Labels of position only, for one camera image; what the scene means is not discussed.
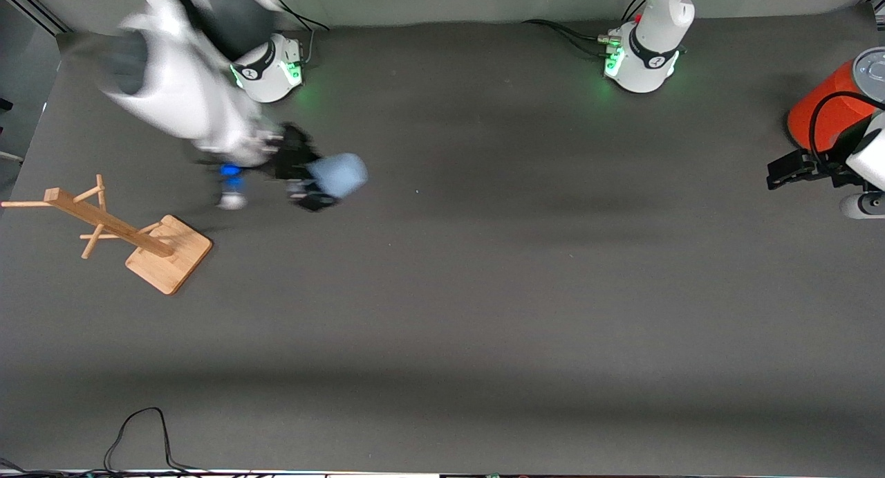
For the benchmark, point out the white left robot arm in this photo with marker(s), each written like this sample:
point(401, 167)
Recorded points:
point(650, 49)

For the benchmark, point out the orange cylindrical can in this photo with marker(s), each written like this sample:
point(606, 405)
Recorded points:
point(823, 111)

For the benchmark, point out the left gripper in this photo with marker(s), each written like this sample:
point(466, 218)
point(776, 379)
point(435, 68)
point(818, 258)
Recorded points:
point(821, 167)

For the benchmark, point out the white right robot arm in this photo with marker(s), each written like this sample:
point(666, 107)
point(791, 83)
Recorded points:
point(187, 84)

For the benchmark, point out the wooden cup stand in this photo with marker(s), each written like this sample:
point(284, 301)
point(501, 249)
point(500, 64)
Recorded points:
point(169, 253)

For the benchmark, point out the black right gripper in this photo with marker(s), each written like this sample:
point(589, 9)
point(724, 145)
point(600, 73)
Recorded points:
point(292, 156)

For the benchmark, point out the aluminium frame profile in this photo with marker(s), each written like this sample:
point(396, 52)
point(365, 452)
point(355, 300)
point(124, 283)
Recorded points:
point(38, 11)

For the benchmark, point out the light blue cup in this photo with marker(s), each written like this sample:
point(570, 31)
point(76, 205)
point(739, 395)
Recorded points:
point(340, 175)

